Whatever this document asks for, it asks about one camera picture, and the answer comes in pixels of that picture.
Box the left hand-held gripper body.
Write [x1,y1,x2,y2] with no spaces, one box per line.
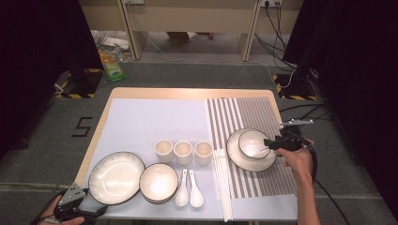
[53,182,95,224]

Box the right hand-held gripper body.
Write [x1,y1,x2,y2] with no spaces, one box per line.
[274,118,314,153]

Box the white bowl black rim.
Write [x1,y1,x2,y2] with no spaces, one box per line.
[237,129,272,160]
[143,193,176,204]
[139,162,179,201]

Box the white plate black rim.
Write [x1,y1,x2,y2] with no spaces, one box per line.
[226,127,278,173]
[88,151,146,206]

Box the bundle of white chopsticks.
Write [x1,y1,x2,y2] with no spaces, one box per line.
[213,148,235,223]

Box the person's right hand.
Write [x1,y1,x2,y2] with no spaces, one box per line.
[274,139,315,182]

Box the person's left hand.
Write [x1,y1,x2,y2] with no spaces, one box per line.
[38,195,86,225]

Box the grey white striped placemat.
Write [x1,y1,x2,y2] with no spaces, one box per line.
[205,97,299,200]

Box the black stand base striped tape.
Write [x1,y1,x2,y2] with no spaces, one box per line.
[54,67,104,99]
[271,69,319,101]

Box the white ceramic cup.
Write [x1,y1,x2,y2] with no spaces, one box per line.
[193,141,214,166]
[154,139,175,162]
[173,140,193,166]

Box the black curtain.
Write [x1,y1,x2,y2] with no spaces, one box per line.
[0,0,105,160]
[282,0,398,219]

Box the light blue paper sheet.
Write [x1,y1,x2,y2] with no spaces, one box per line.
[76,97,299,222]

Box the green orange snack bag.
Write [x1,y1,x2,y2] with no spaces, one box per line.
[98,43,128,83]

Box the white power socket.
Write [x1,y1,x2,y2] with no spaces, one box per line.
[258,0,283,8]

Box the brown cardboard box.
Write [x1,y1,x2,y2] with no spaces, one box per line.
[166,31,197,47]

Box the beige wooden desk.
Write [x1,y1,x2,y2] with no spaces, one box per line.
[78,0,305,63]

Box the clear plastic bags pile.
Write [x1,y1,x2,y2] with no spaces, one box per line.
[90,29,130,53]

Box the black floor cable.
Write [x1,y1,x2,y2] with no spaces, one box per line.
[299,103,351,225]
[313,112,332,123]

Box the right hand-held gripper black cable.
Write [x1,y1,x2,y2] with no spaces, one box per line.
[289,128,318,186]

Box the hand-held gripper black cable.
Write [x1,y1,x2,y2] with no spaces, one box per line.
[289,128,318,186]
[29,188,69,225]

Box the left hand-held gripper black cable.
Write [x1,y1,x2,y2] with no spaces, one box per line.
[29,188,69,225]

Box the black power cable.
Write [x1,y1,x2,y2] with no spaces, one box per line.
[264,0,299,70]
[253,32,297,70]

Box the white floor cable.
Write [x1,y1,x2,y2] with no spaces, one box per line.
[142,31,297,88]

